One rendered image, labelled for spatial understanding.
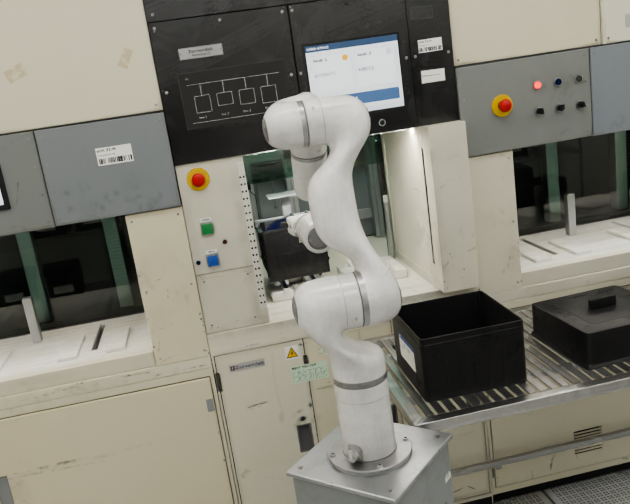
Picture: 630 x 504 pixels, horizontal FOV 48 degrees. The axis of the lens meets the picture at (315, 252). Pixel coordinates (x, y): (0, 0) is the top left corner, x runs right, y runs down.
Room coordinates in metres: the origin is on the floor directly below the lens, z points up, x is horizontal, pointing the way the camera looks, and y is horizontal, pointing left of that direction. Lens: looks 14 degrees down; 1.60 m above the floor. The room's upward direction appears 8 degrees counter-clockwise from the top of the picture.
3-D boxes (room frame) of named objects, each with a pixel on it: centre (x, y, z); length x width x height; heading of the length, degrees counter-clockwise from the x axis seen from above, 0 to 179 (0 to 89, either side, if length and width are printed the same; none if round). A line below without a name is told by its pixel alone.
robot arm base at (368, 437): (1.43, -0.06, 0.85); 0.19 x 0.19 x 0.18
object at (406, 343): (1.78, -0.34, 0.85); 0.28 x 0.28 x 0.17; 8
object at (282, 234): (2.42, 0.08, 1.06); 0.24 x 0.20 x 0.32; 98
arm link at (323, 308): (1.43, -0.03, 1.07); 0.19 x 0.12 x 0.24; 97
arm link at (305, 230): (1.85, -0.01, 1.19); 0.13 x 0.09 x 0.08; 9
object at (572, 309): (1.85, -0.77, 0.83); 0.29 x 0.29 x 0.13; 11
